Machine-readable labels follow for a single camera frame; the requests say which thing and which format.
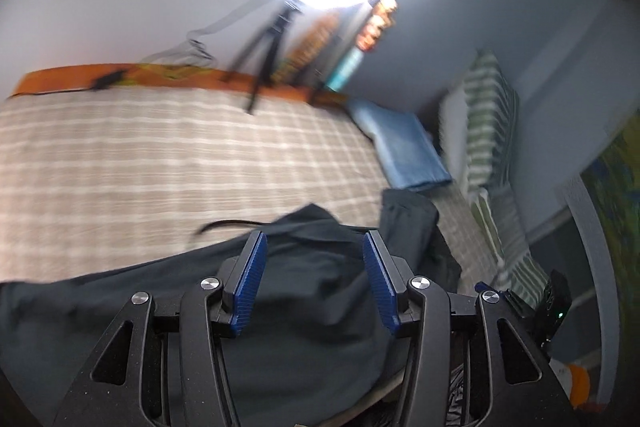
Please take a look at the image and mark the green yellow printed panel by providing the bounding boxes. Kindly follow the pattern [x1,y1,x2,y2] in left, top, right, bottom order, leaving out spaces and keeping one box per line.
[582,112,640,403]

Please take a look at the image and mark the white shelf frame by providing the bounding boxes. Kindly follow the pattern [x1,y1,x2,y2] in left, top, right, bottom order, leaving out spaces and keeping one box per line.
[530,177,640,408]

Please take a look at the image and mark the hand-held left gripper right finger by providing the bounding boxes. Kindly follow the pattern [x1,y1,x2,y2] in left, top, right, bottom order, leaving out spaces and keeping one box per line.
[361,229,581,427]

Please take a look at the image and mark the folded blue blanket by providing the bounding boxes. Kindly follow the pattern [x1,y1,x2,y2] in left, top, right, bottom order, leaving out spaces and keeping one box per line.
[347,99,453,192]

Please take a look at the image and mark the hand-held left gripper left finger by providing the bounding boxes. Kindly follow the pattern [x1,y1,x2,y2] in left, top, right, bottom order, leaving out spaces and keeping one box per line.
[52,229,268,427]

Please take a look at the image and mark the black tripod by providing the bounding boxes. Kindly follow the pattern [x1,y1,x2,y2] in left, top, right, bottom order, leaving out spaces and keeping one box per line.
[222,0,326,115]

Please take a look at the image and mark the white and orange object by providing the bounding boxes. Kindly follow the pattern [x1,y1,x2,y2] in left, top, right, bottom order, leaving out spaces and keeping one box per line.
[550,357,606,410]

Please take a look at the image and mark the black ring light cable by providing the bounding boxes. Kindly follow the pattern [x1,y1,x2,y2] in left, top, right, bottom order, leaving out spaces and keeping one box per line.
[90,14,241,90]

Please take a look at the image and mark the orange wooden bed frame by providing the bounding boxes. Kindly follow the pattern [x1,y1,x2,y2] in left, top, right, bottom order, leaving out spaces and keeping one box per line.
[12,64,351,105]

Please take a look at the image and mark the black white striped cloth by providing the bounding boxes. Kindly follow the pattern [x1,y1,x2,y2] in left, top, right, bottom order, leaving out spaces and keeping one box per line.
[350,357,476,427]

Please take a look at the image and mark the white green striped blanket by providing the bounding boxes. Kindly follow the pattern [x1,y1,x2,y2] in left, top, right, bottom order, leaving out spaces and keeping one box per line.
[439,49,551,308]

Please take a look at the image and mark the dark grey pants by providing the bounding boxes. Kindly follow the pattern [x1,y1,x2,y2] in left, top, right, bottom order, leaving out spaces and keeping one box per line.
[0,189,463,427]

